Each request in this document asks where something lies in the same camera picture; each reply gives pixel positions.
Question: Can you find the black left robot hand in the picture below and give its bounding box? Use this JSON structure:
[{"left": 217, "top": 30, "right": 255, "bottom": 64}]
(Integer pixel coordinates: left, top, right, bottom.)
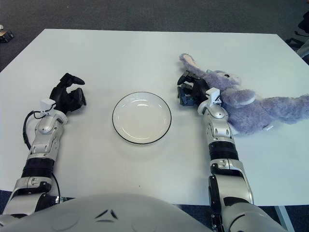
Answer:
[{"left": 49, "top": 72, "right": 87, "bottom": 114}]

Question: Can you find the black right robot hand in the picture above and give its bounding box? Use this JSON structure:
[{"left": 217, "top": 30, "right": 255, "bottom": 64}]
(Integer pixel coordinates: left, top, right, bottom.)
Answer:
[{"left": 177, "top": 70, "right": 210, "bottom": 107}]

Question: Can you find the purple plush bunny doll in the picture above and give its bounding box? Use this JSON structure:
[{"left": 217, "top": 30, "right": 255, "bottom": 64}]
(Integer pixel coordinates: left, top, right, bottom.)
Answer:
[{"left": 178, "top": 53, "right": 309, "bottom": 135}]

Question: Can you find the white plate with black rim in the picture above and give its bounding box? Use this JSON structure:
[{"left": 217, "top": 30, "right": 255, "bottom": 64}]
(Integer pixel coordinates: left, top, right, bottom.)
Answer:
[{"left": 112, "top": 91, "right": 173, "bottom": 146}]

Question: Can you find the white box on right wrist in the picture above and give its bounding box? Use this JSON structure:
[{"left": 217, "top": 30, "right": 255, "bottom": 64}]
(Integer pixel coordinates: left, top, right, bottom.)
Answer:
[{"left": 206, "top": 87, "right": 222, "bottom": 106}]

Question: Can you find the white box on wrist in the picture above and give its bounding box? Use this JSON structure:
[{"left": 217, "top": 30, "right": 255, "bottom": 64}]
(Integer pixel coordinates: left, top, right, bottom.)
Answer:
[
  {"left": 206, "top": 87, "right": 222, "bottom": 106},
  {"left": 40, "top": 98, "right": 56, "bottom": 113}
]

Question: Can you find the white box on left wrist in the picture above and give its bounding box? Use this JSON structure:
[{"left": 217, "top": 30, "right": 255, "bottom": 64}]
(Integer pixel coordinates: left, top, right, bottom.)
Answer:
[{"left": 40, "top": 98, "right": 56, "bottom": 113}]

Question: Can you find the brown and black floor box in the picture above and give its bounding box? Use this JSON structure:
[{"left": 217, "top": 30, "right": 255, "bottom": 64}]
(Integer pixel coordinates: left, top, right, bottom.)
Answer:
[{"left": 0, "top": 29, "right": 14, "bottom": 44}]

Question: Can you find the dark office chair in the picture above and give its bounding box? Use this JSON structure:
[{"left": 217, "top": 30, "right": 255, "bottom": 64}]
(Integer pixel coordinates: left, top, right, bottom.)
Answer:
[{"left": 285, "top": 11, "right": 309, "bottom": 58}]

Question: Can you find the grey robot torso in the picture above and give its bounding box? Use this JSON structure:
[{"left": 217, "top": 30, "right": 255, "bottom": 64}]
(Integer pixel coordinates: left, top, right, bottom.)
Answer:
[{"left": 0, "top": 192, "right": 214, "bottom": 232}]

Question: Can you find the white table leg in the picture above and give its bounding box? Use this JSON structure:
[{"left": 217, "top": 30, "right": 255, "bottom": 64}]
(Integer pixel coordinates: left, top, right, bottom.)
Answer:
[{"left": 274, "top": 205, "right": 291, "bottom": 232}]

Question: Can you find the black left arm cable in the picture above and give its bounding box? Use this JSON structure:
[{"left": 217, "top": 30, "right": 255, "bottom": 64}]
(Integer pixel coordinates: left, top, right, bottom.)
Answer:
[{"left": 23, "top": 110, "right": 50, "bottom": 151}]

